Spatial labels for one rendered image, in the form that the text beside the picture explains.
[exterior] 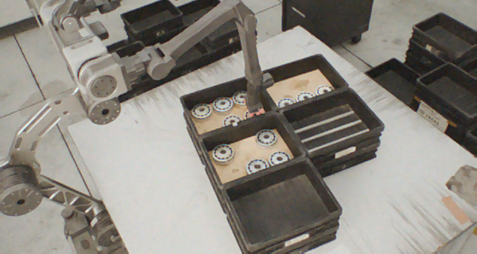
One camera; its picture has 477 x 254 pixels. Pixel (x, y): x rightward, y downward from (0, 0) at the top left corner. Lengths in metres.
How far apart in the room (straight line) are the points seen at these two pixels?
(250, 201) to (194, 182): 0.36
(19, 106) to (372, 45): 3.01
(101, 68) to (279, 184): 0.90
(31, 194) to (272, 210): 1.02
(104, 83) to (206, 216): 0.81
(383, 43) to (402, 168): 2.07
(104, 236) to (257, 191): 0.93
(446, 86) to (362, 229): 1.36
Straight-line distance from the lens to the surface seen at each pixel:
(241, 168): 2.01
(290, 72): 2.40
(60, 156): 3.47
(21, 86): 4.21
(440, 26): 3.58
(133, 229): 2.08
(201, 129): 2.19
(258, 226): 1.85
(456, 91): 3.06
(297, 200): 1.91
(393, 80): 3.37
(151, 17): 3.66
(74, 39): 1.68
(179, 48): 1.62
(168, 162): 2.25
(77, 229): 2.69
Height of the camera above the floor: 2.43
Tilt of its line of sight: 46 degrees down
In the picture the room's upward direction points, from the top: 5 degrees counter-clockwise
